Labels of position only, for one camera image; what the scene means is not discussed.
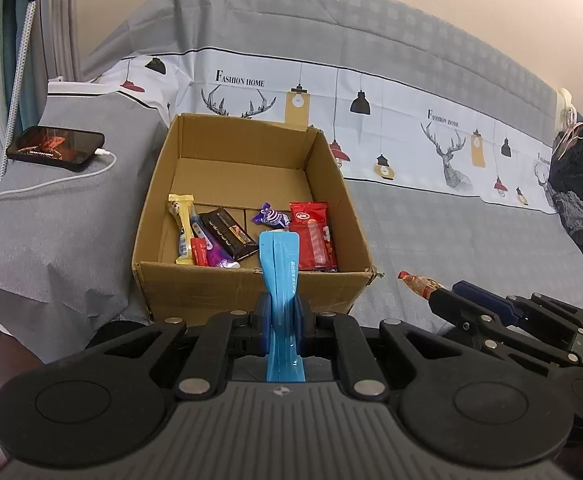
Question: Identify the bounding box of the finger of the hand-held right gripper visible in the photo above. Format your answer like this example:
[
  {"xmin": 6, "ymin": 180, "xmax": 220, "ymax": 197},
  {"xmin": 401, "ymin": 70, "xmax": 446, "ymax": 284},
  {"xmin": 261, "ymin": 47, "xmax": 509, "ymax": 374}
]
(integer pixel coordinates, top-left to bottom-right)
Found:
[
  {"xmin": 428, "ymin": 286, "xmax": 582, "ymax": 371},
  {"xmin": 451, "ymin": 281, "xmax": 583, "ymax": 342}
]

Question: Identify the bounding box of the light blue snack packet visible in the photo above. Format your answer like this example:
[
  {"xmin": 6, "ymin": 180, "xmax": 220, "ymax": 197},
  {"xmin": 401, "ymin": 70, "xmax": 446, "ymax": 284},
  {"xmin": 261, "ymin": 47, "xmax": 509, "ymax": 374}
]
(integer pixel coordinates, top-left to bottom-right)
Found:
[{"xmin": 258, "ymin": 230, "xmax": 306, "ymax": 383}]

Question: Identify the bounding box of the braided steamer hose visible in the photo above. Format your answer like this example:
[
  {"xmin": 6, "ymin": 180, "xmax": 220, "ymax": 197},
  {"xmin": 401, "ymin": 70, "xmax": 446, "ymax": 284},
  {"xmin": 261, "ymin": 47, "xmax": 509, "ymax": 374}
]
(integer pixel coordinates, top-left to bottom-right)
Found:
[{"xmin": 0, "ymin": 0, "xmax": 39, "ymax": 186}]

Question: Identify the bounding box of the small red white packet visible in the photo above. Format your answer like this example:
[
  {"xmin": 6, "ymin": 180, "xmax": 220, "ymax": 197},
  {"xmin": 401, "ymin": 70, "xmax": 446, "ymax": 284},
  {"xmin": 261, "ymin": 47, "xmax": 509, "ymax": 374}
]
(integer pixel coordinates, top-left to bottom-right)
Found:
[{"xmin": 190, "ymin": 238, "xmax": 213, "ymax": 267}]

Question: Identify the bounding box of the purple candy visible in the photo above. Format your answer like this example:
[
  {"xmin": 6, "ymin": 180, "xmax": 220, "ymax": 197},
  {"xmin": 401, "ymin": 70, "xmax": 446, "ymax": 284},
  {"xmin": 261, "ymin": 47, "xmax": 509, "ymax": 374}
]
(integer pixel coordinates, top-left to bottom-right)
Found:
[{"xmin": 251, "ymin": 202, "xmax": 292, "ymax": 231}]

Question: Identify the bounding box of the white charging cable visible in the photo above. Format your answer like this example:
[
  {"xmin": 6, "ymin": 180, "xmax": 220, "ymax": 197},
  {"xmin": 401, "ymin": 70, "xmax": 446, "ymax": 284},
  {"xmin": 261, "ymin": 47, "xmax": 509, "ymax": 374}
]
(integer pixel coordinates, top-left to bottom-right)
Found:
[{"xmin": 0, "ymin": 147, "xmax": 118, "ymax": 211}]

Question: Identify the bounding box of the white board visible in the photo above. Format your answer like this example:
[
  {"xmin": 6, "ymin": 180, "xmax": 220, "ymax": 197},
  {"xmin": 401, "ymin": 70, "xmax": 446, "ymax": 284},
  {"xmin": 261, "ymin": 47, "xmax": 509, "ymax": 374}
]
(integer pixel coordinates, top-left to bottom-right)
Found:
[{"xmin": 46, "ymin": 77, "xmax": 122, "ymax": 96}]

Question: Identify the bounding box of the red orange snack packet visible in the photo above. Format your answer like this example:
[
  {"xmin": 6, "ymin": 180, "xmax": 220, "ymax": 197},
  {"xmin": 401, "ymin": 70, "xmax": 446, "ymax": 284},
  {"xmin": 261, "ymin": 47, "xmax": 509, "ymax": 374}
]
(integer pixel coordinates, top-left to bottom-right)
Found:
[{"xmin": 397, "ymin": 270, "xmax": 443, "ymax": 302}]

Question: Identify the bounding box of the grey knitted garment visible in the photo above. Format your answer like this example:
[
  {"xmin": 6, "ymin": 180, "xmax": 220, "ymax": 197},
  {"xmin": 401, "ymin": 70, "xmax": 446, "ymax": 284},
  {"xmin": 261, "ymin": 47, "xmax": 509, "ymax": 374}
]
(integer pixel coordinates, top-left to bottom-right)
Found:
[{"xmin": 554, "ymin": 192, "xmax": 583, "ymax": 248}]

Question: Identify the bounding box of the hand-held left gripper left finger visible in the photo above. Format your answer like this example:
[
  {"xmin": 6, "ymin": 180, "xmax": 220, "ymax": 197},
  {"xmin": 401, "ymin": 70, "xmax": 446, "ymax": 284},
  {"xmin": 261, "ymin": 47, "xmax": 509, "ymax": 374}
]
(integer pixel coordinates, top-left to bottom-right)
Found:
[{"xmin": 88, "ymin": 291, "xmax": 274, "ymax": 402}]

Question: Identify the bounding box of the black chocolate bar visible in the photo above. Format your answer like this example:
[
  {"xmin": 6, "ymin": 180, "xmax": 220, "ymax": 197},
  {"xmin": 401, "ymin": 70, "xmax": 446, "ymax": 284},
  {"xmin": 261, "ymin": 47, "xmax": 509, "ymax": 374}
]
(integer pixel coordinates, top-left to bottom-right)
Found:
[{"xmin": 198, "ymin": 207, "xmax": 259, "ymax": 262}]

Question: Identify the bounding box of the black smartphone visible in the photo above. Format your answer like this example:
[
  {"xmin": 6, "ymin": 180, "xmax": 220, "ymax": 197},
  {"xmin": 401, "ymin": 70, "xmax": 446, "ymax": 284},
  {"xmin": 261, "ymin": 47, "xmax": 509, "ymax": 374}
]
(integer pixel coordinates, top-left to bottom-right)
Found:
[{"xmin": 6, "ymin": 126, "xmax": 106, "ymax": 173}]

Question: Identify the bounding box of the plain grey armrest cover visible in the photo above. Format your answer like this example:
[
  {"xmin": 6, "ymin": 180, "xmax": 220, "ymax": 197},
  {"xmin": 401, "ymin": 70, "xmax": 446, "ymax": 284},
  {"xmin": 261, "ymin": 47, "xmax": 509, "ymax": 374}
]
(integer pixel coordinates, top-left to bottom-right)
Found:
[{"xmin": 0, "ymin": 91, "xmax": 172, "ymax": 341}]

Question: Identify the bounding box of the white clothes hanger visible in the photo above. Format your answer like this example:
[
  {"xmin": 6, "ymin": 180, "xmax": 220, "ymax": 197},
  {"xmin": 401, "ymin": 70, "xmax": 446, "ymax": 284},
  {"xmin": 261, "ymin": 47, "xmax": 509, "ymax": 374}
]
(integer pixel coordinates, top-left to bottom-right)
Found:
[{"xmin": 554, "ymin": 87, "xmax": 583, "ymax": 161}]

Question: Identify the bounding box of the yellow snack bar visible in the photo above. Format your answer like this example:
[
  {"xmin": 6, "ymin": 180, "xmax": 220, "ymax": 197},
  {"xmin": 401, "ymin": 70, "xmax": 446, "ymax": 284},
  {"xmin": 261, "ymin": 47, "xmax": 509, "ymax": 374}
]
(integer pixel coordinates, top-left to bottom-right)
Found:
[{"xmin": 168, "ymin": 194, "xmax": 195, "ymax": 266}]

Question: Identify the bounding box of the printed grey sofa cover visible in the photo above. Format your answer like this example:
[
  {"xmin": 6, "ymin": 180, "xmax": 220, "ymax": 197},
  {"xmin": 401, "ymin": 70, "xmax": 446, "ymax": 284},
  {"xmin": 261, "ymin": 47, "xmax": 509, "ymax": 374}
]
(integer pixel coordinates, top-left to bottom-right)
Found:
[{"xmin": 78, "ymin": 0, "xmax": 583, "ymax": 341}]

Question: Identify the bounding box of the grey curtain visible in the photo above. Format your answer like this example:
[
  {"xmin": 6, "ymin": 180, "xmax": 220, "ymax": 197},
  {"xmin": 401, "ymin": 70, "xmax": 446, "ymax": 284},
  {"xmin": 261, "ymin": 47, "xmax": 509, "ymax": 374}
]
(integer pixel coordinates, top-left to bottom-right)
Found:
[{"xmin": 36, "ymin": 0, "xmax": 79, "ymax": 81}]

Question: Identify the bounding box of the dark green curtain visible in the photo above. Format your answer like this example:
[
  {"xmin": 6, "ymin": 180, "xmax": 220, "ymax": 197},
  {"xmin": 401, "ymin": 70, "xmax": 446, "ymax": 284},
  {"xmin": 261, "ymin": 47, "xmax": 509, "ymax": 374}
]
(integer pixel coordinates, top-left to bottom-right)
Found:
[{"xmin": 1, "ymin": 0, "xmax": 29, "ymax": 126}]

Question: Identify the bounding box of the dark blue snack bar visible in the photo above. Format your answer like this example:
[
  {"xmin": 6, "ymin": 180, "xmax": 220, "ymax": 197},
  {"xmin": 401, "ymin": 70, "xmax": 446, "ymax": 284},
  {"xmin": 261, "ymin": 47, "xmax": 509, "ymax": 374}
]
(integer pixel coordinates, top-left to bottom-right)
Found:
[{"xmin": 190, "ymin": 215, "xmax": 241, "ymax": 270}]

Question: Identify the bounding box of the brown cardboard box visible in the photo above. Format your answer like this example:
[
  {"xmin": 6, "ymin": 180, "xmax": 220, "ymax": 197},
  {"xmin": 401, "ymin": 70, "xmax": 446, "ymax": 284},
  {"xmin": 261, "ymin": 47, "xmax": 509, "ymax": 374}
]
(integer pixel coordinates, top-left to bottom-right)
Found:
[{"xmin": 131, "ymin": 112, "xmax": 376, "ymax": 323}]

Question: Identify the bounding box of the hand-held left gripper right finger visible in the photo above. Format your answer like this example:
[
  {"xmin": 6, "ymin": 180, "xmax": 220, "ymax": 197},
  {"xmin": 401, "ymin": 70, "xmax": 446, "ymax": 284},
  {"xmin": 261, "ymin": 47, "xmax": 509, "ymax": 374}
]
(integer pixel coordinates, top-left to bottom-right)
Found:
[{"xmin": 290, "ymin": 292, "xmax": 475, "ymax": 402}]

